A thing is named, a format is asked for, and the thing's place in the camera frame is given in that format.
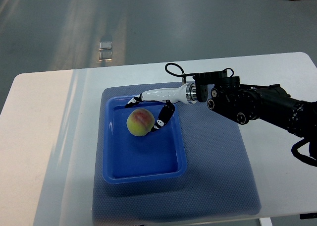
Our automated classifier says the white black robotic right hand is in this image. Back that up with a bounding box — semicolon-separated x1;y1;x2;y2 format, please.
125;83;197;132

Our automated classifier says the yellow red peach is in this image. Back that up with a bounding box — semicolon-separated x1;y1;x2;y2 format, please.
126;108;155;137

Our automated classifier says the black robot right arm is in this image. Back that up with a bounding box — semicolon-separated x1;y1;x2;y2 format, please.
189;68;317;167

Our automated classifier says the blue plastic tray plate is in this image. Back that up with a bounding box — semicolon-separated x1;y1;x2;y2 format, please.
102;96;187;184

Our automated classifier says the upper metal floor plate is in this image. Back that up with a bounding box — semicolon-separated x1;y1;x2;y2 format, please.
99;41;112;51

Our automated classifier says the grey blue table mat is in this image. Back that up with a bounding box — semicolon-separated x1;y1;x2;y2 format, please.
92;84;261;226

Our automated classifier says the white table leg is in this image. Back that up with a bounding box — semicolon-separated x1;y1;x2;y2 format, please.
259;218;273;226

